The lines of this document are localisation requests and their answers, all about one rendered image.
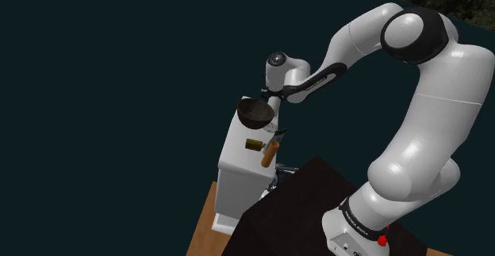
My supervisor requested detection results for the dark brown bowl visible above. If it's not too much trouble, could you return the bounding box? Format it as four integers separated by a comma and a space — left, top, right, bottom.
236, 97, 276, 130

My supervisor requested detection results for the orange brown cylinder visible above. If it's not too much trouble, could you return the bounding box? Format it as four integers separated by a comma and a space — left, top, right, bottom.
260, 140, 281, 169

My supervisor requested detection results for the olive brown cup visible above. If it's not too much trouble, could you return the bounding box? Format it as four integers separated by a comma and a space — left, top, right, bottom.
244, 138, 267, 153

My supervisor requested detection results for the white cabinet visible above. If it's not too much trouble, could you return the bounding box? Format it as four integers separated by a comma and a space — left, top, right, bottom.
211, 95, 282, 235

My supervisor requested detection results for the dark robot stand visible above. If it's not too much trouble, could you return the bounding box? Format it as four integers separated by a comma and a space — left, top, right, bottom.
221, 155, 431, 256

